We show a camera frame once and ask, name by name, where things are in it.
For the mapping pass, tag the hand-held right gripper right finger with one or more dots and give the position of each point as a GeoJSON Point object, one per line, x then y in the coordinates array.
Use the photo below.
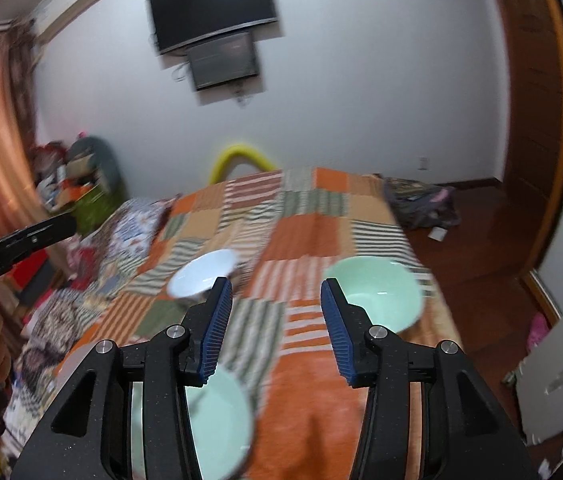
{"type": "Point", "coordinates": [336, 330]}

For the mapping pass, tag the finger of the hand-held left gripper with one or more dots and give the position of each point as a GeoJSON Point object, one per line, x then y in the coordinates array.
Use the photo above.
{"type": "Point", "coordinates": [36, 234]}

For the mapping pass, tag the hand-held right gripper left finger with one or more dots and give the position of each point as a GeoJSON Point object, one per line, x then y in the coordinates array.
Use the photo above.
{"type": "Point", "coordinates": [216, 325]}

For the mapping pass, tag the white dotted bowl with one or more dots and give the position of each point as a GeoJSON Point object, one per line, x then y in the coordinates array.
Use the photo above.
{"type": "Point", "coordinates": [196, 275]}

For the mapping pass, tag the mint green bowl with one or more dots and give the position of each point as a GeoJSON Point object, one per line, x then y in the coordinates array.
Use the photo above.
{"type": "Point", "coordinates": [381, 290]}

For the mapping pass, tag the mint green plate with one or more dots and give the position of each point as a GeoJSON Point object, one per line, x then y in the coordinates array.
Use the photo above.
{"type": "Point", "coordinates": [221, 425]}

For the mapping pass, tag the red box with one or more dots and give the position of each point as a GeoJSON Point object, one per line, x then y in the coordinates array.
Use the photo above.
{"type": "Point", "coordinates": [31, 275]}

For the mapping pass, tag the red plastic bag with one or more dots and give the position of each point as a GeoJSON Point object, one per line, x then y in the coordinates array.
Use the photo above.
{"type": "Point", "coordinates": [46, 152]}

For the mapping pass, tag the orange striped patchwork blanket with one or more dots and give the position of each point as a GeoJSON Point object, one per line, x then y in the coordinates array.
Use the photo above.
{"type": "Point", "coordinates": [311, 410]}

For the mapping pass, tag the blue white patterned quilt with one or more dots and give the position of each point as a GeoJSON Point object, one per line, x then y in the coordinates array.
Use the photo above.
{"type": "Point", "coordinates": [126, 240]}

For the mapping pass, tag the white paper scrap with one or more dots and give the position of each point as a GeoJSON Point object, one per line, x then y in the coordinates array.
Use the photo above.
{"type": "Point", "coordinates": [437, 233]}

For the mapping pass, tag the dark bag on floor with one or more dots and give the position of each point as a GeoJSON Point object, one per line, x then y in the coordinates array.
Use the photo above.
{"type": "Point", "coordinates": [421, 202]}

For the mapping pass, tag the yellow foam tube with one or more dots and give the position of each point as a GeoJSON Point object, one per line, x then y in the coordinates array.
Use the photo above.
{"type": "Point", "coordinates": [234, 152]}

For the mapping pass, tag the pink cloth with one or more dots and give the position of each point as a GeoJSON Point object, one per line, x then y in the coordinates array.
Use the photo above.
{"type": "Point", "coordinates": [536, 335]}

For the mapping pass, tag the brown wooden door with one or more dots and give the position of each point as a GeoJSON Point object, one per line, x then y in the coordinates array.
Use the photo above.
{"type": "Point", "coordinates": [531, 110]}

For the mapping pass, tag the white wall socket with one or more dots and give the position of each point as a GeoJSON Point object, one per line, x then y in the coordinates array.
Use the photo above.
{"type": "Point", "coordinates": [424, 163]}

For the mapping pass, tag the small black wall monitor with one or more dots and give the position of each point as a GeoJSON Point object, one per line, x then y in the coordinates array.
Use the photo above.
{"type": "Point", "coordinates": [221, 60]}

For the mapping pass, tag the black wall television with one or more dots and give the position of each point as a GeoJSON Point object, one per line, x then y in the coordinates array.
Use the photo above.
{"type": "Point", "coordinates": [211, 7]}

